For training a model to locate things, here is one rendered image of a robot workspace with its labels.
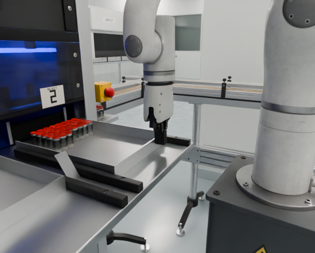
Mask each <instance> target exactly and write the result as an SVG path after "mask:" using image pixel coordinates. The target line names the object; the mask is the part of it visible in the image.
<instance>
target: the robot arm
mask: <svg viewBox="0 0 315 253"><path fill-rule="evenodd" d="M160 2H161V0H126V2H125V6H124V13H123V45H124V51H125V53H126V56H127V57H128V59H129V60H130V61H132V62H134V63H139V64H143V80H144V81H147V82H146V83H145V84H146V85H145V88H144V97H143V119H144V121H145V122H148V121H149V128H153V131H154V143H155V144H159V145H165V144H166V143H167V128H168V121H169V119H170V117H171V116H172V115H173V113H174V98H173V87H172V84H174V82H173V80H175V76H176V74H175V18H174V17H172V16H169V15H157V11H158V7H159V4H160ZM263 64H264V82H263V92H262V99H261V107H260V115H259V123H258V130H257V138H256V146H255V153H254V161H253V164H251V165H247V166H244V167H242V168H240V169H239V170H238V171H237V174H236V183H237V185H238V187H239V188H240V189H241V190H242V191H243V192H244V193H245V194H247V195H248V196H249V197H251V198H253V199H254V200H257V201H259V202H261V203H263V204H266V205H269V206H272V207H275V208H279V209H285V210H291V211H310V210H315V176H314V173H313V170H314V165H315V0H271V2H270V5H269V7H268V11H267V16H266V21H265V30H264V48H263Z"/></svg>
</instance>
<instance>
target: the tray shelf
mask: <svg viewBox="0 0 315 253"><path fill-rule="evenodd" d="M193 145H194V143H193V142H191V145H190V146H189V147H188V146H182V145H177V144H172V143H166V144H165V145H161V146H160V147H158V148H157V149H156V150H155V151H153V152H152V153H151V154H149V155H148V156H147V157H145V158H144V159H143V160H141V161H140V162H139V163H137V164H136V165H135V166H133V167H132V168H131V169H130V170H128V171H127V172H126V173H124V174H123V175H122V176H123V177H127V178H131V179H134V180H138V181H142V182H143V190H142V191H141V192H140V193H139V194H138V193H135V192H132V191H129V190H125V189H122V188H119V187H115V186H112V185H109V184H106V183H102V182H99V181H96V180H92V179H89V178H86V177H83V176H80V177H83V178H86V179H89V180H92V181H95V182H98V183H102V184H105V185H108V186H111V187H114V188H115V189H114V190H113V191H114V192H118V193H121V194H124V195H127V196H128V204H127V205H126V206H125V207H124V208H123V209H122V208H120V207H117V206H114V205H111V204H108V203H105V202H102V201H99V200H96V199H94V198H91V197H88V196H85V195H82V194H79V193H76V192H73V191H71V190H68V189H66V192H64V193H62V194H61V195H59V196H58V197H56V198H54V199H53V200H51V201H50V202H48V203H47V204H45V205H43V206H42V207H40V208H39V209H37V210H35V211H34V212H32V213H31V214H29V215H28V216H26V217H24V218H23V219H21V220H20V221H18V222H16V223H15V224H13V225H12V226H10V227H9V228H7V229H5V230H4V231H2V232H1V233H0V253H89V252H90V251H91V250H92V249H93V248H94V247H95V246H96V245H97V244H98V243H99V242H100V241H101V240H102V239H103V238H104V237H105V236H106V235H107V234H108V233H109V232H110V231H111V230H112V229H113V228H114V227H115V226H116V225H117V224H118V223H119V222H120V221H121V220H122V219H123V218H124V217H125V216H126V215H127V214H128V213H129V212H130V211H131V210H132V209H133V208H134V207H135V206H136V205H137V204H138V203H139V202H140V201H141V199H142V198H143V197H144V196H145V195H146V194H147V193H148V192H149V191H150V190H151V189H152V188H153V187H154V186H155V185H156V184H157V183H158V182H159V181H160V180H161V179H162V178H163V177H164V176H165V175H166V174H167V173H168V172H169V171H170V170H171V169H172V168H173V167H174V166H175V165H176V164H177V163H178V162H179V161H180V160H181V159H182V158H183V157H184V156H185V155H186V154H187V153H188V152H189V151H190V150H191V149H192V148H193ZM14 149H16V145H14V146H11V147H8V148H5V149H2V150H0V155H1V156H4V157H7V158H10V159H13V160H16V161H20V162H23V163H26V164H29V165H32V166H35V167H39V168H42V169H45V170H48V171H51V172H54V173H58V174H61V175H64V176H65V174H64V172H63V170H60V169H56V168H53V167H50V166H46V165H43V164H40V163H37V162H33V161H30V160H27V159H23V158H20V157H17V156H15V155H14Z"/></svg>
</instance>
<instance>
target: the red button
mask: <svg viewBox="0 0 315 253"><path fill-rule="evenodd" d="M114 93H115V92H114V89H113V88H112V87H108V88H107V89H106V91H105V95H106V97H109V98H112V97H113V96H114Z"/></svg>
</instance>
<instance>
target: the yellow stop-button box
mask: <svg viewBox="0 0 315 253"><path fill-rule="evenodd" d="M94 84H95V97H96V102H105V101H108V100H112V98H109V97H106V95H105V91H106V89H107V88H108V87H111V82H103V81H95V82H94Z"/></svg>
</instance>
